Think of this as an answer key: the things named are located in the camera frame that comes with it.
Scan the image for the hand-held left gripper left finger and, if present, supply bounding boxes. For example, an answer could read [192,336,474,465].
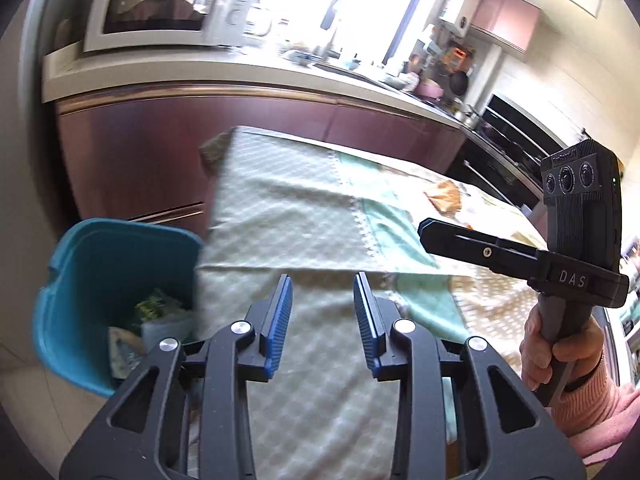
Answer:
[59,274,294,480]

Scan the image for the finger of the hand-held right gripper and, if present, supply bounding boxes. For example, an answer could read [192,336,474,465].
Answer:
[417,217,549,282]

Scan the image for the person's right hand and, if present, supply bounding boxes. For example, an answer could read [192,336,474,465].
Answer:
[519,305,607,395]

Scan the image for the dark framed window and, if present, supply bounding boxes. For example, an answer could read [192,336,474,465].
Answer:
[230,0,432,63]

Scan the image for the white microwave oven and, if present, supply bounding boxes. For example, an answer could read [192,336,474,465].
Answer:
[82,0,257,54]

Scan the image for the pink wall cabinet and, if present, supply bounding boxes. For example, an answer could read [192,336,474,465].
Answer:
[470,0,542,54]

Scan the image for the blue trash bin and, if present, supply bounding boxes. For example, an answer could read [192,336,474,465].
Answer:
[32,218,206,400]

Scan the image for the glass electric kettle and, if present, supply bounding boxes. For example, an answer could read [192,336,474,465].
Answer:
[245,5,274,39]

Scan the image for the yellow towel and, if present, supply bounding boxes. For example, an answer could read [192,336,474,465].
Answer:
[497,200,547,252]

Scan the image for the grey refrigerator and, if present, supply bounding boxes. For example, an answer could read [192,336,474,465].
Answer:
[17,0,121,223]

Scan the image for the green printed packet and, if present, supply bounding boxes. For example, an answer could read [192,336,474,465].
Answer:
[134,287,187,322]

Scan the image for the brown base cabinets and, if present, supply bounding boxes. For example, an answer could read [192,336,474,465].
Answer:
[55,87,467,227]

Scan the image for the white kitchen countertop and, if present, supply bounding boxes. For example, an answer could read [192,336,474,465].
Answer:
[42,42,482,132]

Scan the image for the patterned green tablecloth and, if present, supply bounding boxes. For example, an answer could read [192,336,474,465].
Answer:
[195,126,551,480]

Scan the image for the white water heater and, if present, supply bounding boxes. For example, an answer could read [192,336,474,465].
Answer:
[440,0,482,39]

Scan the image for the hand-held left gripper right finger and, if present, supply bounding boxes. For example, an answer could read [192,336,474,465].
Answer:
[352,272,587,480]

